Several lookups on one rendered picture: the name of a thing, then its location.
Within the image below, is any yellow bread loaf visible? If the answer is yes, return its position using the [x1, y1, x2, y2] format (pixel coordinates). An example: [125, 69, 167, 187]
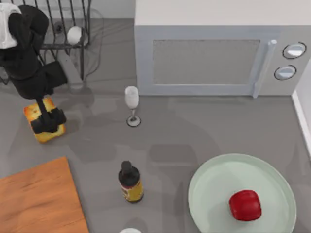
[23, 97, 67, 144]

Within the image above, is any wooden cutting board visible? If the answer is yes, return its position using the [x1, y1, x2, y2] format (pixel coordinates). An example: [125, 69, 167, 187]
[0, 156, 90, 233]

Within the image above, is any clear wine glass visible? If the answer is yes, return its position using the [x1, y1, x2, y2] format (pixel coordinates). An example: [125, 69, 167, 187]
[124, 85, 142, 128]

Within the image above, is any white round cup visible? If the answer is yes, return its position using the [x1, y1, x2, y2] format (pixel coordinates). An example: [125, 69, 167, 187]
[67, 26, 83, 45]

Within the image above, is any dark bottle with yellow label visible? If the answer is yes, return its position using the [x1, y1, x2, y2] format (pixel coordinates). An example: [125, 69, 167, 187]
[118, 160, 145, 204]

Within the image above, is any microwave oven door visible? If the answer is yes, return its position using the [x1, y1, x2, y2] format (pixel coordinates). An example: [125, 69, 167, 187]
[135, 25, 280, 97]

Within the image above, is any pale green plate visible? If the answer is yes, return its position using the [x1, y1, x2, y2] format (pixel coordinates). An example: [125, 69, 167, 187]
[187, 153, 298, 233]

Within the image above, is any pale microwave oven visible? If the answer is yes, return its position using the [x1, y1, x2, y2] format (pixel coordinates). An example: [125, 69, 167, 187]
[134, 0, 311, 99]

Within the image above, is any red apple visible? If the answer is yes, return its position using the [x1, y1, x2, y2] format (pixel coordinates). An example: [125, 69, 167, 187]
[228, 189, 263, 222]

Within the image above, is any small microwave knob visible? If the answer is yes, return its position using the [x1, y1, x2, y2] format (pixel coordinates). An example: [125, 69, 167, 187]
[274, 65, 297, 80]

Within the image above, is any large microwave knob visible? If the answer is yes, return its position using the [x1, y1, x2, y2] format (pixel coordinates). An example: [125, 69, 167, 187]
[282, 41, 307, 60]

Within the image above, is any dark wire dish rack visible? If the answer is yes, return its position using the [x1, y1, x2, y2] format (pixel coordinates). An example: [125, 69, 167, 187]
[0, 0, 93, 85]

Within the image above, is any microwave door handle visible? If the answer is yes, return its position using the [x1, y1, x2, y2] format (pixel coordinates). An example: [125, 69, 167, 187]
[252, 39, 278, 99]

